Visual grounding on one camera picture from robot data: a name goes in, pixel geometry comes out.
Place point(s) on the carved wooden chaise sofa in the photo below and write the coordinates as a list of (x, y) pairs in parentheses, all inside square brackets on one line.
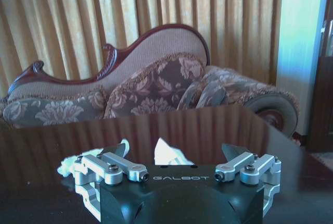
[(153, 60)]

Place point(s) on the crumpled white paper scrap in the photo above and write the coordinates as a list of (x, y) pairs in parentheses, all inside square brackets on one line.
[(167, 153)]

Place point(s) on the crumpled white tissue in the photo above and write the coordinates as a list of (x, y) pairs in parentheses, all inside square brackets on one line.
[(65, 167)]

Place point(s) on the brown floral square cushion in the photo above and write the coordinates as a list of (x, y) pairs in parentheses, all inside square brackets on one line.
[(156, 88)]

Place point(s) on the dark wooden cabinet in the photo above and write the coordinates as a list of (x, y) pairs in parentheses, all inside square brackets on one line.
[(321, 91)]

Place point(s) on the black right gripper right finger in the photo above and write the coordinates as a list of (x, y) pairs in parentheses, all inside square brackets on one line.
[(249, 165)]

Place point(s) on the floral fringed bolster pillow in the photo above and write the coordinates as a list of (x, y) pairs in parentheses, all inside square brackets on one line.
[(234, 88)]

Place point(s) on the golden pleated curtain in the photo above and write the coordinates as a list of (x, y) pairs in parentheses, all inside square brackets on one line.
[(145, 13)]

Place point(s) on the grey-green floral seat cushion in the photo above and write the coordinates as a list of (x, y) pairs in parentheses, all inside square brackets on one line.
[(52, 110)]

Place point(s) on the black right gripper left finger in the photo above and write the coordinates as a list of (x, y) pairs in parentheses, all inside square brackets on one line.
[(109, 165)]

